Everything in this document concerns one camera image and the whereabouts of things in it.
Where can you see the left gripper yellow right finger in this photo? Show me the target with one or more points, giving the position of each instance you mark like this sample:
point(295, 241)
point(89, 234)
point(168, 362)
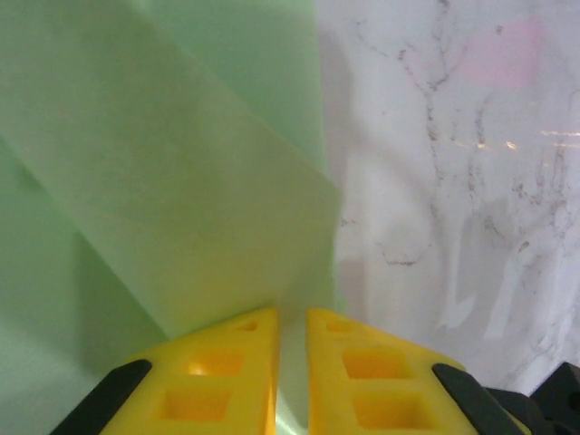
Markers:
point(376, 389)

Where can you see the green paper sheet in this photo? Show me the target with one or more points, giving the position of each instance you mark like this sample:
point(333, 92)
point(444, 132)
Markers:
point(158, 181)

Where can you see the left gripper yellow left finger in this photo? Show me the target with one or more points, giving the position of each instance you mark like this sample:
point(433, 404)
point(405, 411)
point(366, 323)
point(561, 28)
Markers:
point(204, 389)

